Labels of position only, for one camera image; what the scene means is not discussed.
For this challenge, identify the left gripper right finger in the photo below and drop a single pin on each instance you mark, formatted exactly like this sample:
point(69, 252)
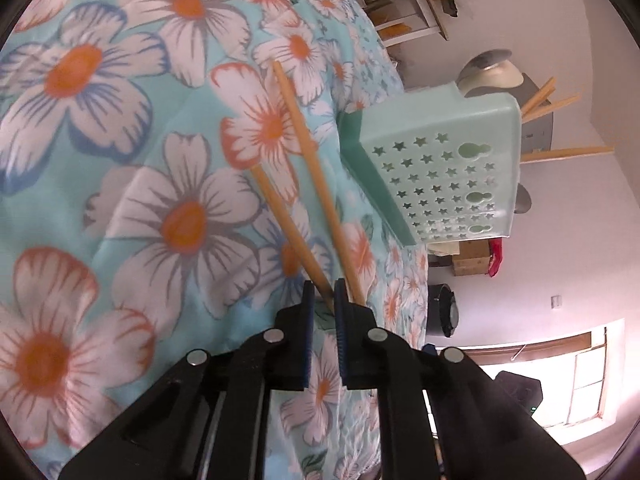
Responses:
point(352, 325)

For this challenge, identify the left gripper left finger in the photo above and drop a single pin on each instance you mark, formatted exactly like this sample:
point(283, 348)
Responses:
point(291, 364)

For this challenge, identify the wooden chopstick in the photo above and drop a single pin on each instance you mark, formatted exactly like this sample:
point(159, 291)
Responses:
point(565, 153)
point(544, 110)
point(292, 234)
point(309, 153)
point(539, 96)

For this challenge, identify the black rice cooker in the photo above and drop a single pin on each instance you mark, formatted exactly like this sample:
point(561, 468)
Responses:
point(442, 311)

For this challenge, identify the brown cardboard box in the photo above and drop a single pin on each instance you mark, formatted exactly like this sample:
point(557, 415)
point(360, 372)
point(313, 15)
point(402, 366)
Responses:
point(473, 258)

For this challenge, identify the mint green utensil basket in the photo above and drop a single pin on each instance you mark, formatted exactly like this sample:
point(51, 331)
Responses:
point(436, 165)

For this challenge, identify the floral blue tablecloth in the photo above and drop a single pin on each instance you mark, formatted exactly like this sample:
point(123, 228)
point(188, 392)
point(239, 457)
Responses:
point(131, 228)

